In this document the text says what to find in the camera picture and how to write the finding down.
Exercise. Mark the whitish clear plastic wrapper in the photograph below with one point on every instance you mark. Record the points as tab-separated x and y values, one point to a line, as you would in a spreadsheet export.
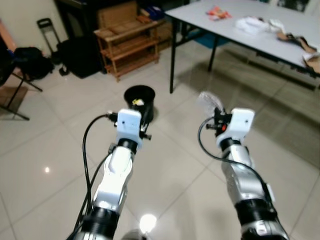
209	102

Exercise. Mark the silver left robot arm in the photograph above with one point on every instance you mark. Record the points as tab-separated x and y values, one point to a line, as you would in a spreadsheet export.
115	175

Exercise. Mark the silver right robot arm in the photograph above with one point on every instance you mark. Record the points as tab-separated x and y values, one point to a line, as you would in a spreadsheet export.
240	175

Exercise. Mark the white and yellow trash piece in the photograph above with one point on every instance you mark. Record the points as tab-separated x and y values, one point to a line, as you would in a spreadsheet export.
138	102

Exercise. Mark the black rubbish bin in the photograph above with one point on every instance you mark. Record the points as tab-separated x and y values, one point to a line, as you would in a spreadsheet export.
130	96

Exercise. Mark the blue storage box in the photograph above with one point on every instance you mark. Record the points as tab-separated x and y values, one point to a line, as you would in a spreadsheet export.
210	41

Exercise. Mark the wooden shelf rack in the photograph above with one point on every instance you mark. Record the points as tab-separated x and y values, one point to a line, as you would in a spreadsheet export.
127	45

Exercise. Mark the black suitcase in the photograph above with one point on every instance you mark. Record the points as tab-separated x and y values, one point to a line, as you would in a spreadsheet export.
80	57

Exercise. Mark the crumpled white plastic bag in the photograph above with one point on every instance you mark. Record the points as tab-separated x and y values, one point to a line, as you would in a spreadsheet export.
252	25

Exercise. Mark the grey folding table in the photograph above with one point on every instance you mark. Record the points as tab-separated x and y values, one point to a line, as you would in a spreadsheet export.
200	17

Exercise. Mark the orange snack wrapper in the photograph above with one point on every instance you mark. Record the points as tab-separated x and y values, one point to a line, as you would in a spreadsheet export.
218	13

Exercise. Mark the crumpled white tissue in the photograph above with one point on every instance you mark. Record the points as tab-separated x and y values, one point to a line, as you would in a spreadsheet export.
312	60

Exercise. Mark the brown peel scraps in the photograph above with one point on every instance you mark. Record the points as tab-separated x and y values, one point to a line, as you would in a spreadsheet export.
295	40

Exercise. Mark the black bag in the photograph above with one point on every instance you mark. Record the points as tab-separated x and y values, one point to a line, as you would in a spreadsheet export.
32	62

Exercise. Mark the black cabinet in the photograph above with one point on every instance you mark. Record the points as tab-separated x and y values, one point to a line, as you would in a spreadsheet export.
75	15

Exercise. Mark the black folding chair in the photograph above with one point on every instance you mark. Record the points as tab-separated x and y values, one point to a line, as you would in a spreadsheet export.
4	62

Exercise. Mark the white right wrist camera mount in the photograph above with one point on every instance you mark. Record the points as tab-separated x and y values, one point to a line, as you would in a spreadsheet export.
240	125

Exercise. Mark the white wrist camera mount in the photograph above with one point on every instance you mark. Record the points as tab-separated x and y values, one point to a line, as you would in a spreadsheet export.
240	125
129	125

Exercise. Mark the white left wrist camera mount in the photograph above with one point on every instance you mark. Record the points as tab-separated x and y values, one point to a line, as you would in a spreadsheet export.
129	125

